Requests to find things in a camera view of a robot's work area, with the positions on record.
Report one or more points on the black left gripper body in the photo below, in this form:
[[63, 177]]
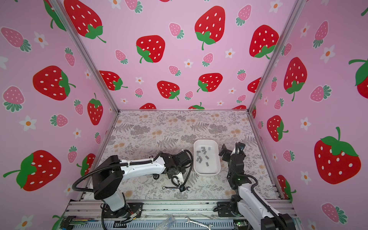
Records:
[[180, 169]]

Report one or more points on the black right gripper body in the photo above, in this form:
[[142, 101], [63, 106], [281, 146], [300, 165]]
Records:
[[229, 162]]

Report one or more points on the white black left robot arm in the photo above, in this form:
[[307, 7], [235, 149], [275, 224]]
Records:
[[104, 181]]

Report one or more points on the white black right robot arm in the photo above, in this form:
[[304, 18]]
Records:
[[246, 201]]

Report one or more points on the silver combination wrench on table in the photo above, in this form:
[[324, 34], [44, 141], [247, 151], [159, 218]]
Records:
[[181, 189]]

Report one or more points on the white plastic tray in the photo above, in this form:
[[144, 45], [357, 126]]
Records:
[[206, 158]]

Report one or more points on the clear plastic bag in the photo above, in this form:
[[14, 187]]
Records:
[[166, 224]]

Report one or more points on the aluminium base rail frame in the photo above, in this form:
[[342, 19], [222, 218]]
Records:
[[148, 214]]

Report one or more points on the silver wrench on rail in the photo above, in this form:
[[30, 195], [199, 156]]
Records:
[[207, 226]]

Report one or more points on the aluminium left rear corner post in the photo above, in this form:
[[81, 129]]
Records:
[[62, 14]]

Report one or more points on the aluminium corner post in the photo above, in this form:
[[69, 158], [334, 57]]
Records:
[[62, 14], [290, 23]]

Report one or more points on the aluminium right rear corner post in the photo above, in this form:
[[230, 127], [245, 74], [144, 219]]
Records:
[[290, 23]]

